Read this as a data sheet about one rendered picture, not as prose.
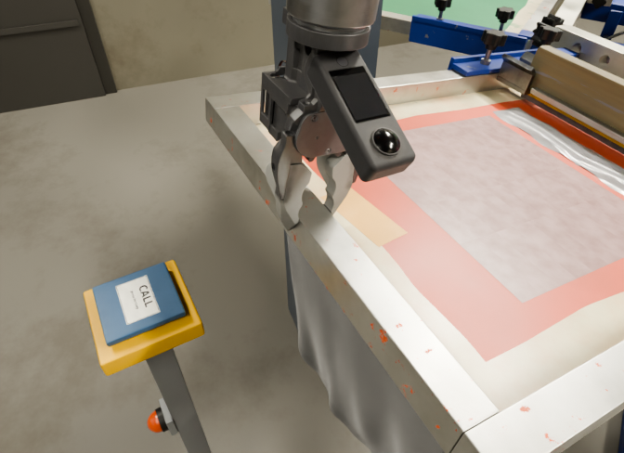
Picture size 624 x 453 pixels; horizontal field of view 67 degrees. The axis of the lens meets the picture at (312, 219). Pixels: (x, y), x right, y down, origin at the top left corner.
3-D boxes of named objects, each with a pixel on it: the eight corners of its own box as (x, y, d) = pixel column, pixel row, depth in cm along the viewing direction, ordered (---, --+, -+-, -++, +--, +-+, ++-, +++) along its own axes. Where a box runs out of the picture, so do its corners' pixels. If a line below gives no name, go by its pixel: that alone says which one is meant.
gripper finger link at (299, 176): (271, 203, 54) (292, 132, 49) (294, 236, 50) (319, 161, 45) (246, 205, 52) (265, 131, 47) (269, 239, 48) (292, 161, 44)
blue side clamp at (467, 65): (457, 102, 90) (469, 67, 85) (439, 91, 93) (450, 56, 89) (557, 86, 103) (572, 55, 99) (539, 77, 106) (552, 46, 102)
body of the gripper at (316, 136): (319, 117, 52) (336, 2, 44) (362, 157, 46) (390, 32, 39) (255, 126, 49) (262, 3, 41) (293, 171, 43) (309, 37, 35)
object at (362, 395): (407, 548, 79) (462, 446, 50) (288, 343, 108) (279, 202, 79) (422, 537, 81) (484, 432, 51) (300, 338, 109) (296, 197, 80)
